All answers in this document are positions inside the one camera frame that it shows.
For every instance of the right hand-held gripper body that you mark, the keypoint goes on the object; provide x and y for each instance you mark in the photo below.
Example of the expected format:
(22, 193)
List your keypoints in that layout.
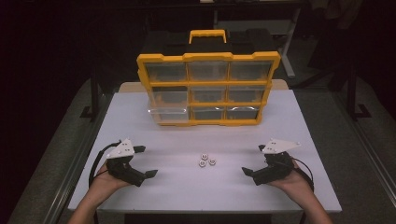
(274, 168)

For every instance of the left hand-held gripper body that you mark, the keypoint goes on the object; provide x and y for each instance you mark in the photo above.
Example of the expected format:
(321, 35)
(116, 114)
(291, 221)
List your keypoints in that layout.
(123, 169)

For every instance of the small silver nut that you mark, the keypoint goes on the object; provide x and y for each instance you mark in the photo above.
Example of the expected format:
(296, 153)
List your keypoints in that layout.
(204, 156)
(212, 161)
(202, 163)

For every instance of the clear plastic parts drawer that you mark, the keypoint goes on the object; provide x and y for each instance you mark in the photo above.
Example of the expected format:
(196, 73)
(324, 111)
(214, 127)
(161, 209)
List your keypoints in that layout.
(168, 113)

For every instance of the yellow and black organizer cabinet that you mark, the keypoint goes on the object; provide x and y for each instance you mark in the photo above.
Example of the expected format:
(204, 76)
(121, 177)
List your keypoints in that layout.
(207, 83)

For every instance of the person's right hand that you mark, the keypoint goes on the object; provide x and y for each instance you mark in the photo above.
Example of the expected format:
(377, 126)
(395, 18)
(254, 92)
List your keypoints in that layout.
(291, 183)

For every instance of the person's left hand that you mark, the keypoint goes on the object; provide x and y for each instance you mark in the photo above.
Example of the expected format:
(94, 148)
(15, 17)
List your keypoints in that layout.
(104, 183)

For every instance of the black metal stand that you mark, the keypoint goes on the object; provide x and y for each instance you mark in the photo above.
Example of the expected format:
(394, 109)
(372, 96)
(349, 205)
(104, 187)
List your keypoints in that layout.
(94, 93)
(352, 93)

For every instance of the grid of clear small drawers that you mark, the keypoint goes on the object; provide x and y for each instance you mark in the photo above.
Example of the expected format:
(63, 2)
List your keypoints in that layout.
(208, 71)

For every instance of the grey metal rail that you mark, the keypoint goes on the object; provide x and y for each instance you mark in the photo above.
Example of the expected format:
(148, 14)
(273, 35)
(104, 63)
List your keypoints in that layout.
(370, 155)
(73, 168)

